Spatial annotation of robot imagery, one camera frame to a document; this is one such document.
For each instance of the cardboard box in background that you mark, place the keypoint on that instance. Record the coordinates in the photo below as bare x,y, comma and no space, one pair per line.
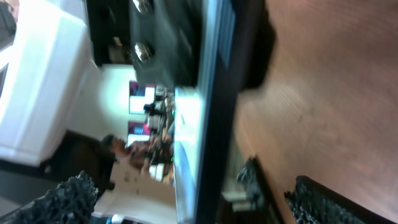
137,197

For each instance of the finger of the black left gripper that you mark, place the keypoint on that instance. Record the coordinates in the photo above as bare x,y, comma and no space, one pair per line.
261,50
166,41

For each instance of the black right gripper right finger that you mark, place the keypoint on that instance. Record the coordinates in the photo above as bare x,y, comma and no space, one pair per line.
311,202

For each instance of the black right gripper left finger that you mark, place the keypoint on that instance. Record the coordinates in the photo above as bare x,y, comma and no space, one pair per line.
72,201

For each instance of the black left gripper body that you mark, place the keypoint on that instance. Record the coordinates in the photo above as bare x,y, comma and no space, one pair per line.
109,28

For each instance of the person in background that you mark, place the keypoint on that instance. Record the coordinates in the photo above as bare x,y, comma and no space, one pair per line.
139,154

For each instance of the background computer monitors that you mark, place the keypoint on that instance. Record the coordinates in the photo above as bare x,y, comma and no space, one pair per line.
139,97

